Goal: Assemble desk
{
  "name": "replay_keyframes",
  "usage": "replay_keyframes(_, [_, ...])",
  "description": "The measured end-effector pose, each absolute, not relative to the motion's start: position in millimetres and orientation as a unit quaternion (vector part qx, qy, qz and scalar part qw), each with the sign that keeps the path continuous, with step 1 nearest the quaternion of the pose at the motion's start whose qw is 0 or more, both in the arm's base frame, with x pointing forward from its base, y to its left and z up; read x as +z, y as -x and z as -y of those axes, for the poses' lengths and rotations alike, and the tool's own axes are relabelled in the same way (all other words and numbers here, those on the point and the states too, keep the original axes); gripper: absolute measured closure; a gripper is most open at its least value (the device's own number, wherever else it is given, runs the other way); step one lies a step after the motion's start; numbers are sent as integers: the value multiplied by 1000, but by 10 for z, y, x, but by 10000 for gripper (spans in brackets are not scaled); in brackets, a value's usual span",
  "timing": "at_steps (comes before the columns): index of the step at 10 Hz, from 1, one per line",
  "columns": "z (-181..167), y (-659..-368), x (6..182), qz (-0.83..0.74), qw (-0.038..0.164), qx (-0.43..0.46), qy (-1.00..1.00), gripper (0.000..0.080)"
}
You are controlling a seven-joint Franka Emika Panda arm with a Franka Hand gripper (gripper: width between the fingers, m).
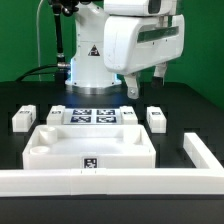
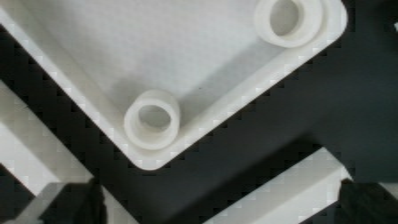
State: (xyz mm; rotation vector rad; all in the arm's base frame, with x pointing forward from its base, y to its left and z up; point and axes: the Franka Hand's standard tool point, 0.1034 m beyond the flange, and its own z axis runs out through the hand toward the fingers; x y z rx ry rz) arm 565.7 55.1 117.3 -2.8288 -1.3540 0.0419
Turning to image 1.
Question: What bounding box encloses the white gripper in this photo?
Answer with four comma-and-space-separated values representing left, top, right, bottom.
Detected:
103, 15, 185, 99

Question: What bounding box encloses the white desk top tray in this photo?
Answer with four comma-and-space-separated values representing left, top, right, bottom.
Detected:
22, 125, 156, 170

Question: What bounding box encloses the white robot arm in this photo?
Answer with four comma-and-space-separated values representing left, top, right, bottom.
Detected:
66, 0, 185, 99

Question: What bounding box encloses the fiducial marker sheet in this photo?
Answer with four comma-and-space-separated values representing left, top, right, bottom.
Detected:
64, 108, 121, 125

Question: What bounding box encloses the white L-shaped fence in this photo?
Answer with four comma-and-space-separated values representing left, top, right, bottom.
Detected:
0, 133, 224, 197

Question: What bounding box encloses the black cable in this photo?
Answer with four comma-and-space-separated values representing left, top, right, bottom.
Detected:
15, 64, 59, 82

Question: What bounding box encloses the grey thin cable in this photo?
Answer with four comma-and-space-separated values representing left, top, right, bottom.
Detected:
35, 0, 46, 82

